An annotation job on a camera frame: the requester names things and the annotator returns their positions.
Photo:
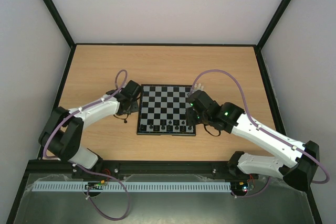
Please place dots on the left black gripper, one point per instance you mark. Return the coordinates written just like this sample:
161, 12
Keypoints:
135, 108

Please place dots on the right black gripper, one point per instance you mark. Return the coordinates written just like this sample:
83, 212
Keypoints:
191, 114

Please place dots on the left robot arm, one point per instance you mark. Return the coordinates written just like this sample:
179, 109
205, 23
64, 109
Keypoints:
63, 130

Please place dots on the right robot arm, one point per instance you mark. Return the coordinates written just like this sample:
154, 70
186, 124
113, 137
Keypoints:
292, 161

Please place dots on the black and silver chessboard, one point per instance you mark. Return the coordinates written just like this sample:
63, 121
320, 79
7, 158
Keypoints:
163, 102

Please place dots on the white slotted cable duct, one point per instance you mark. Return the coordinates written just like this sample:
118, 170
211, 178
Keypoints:
135, 187

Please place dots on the black aluminium frame rail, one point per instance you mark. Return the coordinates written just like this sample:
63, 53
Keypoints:
122, 169

